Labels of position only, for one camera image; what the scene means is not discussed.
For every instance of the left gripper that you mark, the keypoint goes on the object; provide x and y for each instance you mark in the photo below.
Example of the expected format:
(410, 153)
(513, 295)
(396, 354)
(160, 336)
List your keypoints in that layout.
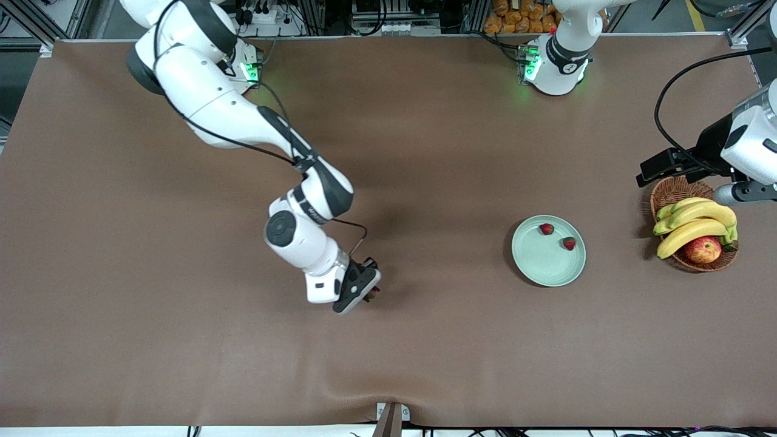
(708, 146)

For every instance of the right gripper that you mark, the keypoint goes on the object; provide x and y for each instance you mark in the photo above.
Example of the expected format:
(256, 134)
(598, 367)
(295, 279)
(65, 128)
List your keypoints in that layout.
(368, 267)

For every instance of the red strawberry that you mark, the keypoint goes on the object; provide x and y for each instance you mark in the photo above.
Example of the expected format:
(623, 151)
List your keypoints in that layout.
(547, 229)
(373, 295)
(569, 243)

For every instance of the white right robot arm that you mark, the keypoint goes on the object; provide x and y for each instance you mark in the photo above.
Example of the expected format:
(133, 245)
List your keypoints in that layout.
(206, 91)

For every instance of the light green round plate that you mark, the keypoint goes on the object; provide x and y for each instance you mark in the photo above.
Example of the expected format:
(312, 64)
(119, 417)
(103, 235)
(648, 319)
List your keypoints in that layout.
(540, 261)

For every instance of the brown wicker basket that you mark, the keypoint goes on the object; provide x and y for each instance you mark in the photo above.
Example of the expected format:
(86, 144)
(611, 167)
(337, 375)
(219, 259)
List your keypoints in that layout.
(680, 191)

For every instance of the yellow banana bunch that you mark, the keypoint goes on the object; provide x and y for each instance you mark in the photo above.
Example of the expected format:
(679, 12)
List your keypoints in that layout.
(698, 212)

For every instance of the red yellow apple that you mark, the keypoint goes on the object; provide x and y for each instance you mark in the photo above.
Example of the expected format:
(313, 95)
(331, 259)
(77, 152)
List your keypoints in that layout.
(703, 250)

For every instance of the brown table cloth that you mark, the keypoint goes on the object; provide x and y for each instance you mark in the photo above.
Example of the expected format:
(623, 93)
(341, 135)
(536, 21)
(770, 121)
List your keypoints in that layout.
(485, 334)

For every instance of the orange bread rolls pile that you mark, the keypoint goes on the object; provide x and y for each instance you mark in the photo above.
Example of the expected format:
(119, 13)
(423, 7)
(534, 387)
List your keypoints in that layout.
(516, 18)

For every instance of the long white power strip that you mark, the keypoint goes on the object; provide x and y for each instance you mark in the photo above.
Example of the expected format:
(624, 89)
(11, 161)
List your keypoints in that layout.
(394, 28)

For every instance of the white power strip with plugs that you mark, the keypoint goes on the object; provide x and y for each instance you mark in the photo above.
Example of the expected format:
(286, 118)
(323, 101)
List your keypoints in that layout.
(267, 17)

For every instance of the aluminium frame profile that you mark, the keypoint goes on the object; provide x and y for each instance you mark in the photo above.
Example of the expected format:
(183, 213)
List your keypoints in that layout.
(737, 37)
(33, 25)

